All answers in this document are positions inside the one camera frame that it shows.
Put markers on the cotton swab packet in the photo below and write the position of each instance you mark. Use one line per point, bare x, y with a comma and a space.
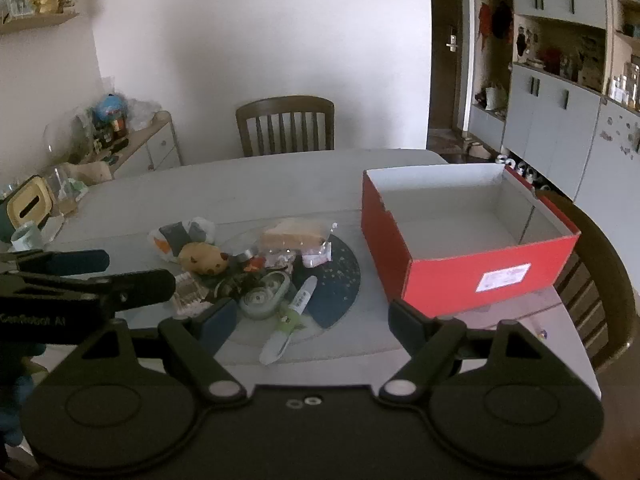
187, 295

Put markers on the red hanging bag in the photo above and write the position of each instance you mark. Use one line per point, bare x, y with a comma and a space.
485, 20

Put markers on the pale bag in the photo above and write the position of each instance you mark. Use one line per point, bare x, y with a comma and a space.
494, 97

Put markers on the clear plastic bag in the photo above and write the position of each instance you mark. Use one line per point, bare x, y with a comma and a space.
145, 112

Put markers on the white marker pen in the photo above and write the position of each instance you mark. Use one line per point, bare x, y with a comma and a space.
302, 297

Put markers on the black hanging bag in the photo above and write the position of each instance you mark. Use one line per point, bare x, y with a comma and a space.
502, 20

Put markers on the red cardboard shoe box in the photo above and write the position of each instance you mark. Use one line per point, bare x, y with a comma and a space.
450, 280

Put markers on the grey wall cabinet unit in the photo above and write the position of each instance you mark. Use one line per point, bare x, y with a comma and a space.
550, 115

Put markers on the white green tube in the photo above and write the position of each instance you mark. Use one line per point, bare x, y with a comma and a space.
280, 337

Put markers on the round silver tin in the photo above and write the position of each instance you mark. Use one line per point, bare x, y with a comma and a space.
247, 256

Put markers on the row of shoes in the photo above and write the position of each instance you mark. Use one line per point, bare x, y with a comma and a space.
522, 172

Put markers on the dark brown door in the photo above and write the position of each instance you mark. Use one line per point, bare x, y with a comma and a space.
442, 85

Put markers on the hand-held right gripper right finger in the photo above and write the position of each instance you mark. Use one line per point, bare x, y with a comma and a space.
407, 322

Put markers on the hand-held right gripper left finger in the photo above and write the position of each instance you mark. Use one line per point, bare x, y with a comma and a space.
220, 322

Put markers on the plastic-wrapped bread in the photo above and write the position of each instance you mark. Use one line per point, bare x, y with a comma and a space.
292, 235

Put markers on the grey correction tape dispenser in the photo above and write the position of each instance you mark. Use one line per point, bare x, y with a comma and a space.
260, 300

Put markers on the pink packet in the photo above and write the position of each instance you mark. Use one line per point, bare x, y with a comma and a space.
316, 256

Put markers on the person's left hand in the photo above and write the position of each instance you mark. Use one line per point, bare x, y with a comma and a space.
12, 405

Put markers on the beige slippers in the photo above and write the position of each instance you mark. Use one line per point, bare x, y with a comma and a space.
477, 149

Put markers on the wooden wall shelf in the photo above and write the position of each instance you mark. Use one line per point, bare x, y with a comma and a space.
40, 22

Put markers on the brown wooden chair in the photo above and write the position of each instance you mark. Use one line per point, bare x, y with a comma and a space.
285, 105
607, 285

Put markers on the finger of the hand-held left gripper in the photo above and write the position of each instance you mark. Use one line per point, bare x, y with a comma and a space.
75, 261
145, 284

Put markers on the beige cloth bundle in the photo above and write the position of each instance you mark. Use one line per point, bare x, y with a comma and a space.
95, 172

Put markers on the tissue box with yellow lid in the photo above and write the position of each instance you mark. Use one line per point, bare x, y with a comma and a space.
27, 205

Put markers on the clear glass jar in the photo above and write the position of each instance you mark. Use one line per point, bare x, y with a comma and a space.
57, 190

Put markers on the pale sideboard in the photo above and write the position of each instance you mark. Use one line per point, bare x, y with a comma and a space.
160, 145

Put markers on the round printed glass turntable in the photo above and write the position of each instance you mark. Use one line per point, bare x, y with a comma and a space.
332, 285

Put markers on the yellow spotted plush toy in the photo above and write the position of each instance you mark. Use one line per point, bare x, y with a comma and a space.
202, 259

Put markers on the red toy figure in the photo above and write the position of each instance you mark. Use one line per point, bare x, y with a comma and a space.
257, 263

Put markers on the small picture frame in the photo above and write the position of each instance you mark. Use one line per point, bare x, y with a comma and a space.
19, 4

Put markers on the pale green mug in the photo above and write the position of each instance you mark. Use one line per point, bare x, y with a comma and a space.
27, 237

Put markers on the green white packet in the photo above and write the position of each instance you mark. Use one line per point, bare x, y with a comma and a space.
75, 191

